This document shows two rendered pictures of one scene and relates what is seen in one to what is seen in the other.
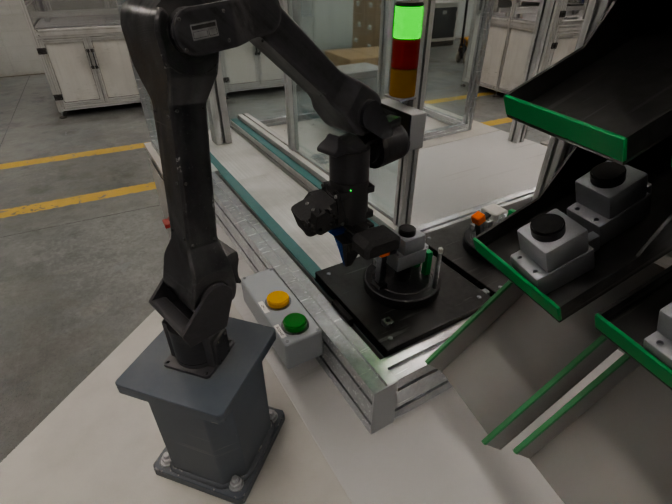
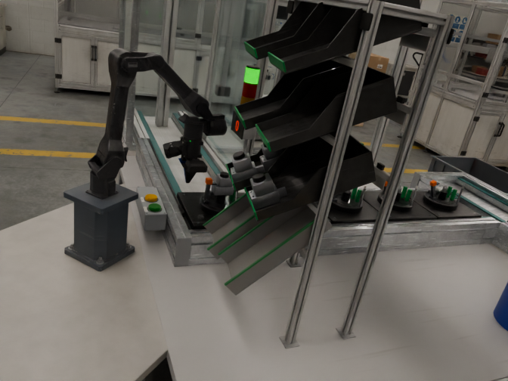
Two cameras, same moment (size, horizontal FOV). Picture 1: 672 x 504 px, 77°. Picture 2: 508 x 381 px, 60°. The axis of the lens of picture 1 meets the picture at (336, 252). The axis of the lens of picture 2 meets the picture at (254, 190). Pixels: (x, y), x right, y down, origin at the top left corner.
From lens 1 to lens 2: 0.78 m
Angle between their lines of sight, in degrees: 12
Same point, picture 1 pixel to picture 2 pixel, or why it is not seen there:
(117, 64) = not seen: hidden behind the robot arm
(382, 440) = (178, 270)
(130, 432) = (57, 238)
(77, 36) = (88, 35)
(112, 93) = (100, 82)
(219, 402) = (103, 205)
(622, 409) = (264, 243)
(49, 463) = (16, 238)
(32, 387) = not seen: outside the picture
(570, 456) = (240, 261)
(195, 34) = (129, 65)
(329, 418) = (156, 257)
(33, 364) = not seen: outside the picture
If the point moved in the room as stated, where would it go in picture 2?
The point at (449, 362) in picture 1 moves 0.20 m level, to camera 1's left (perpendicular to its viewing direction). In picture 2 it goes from (215, 230) to (150, 215)
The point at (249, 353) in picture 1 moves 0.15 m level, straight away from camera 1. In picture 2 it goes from (122, 196) to (130, 176)
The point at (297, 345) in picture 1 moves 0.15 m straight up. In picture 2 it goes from (151, 217) to (155, 173)
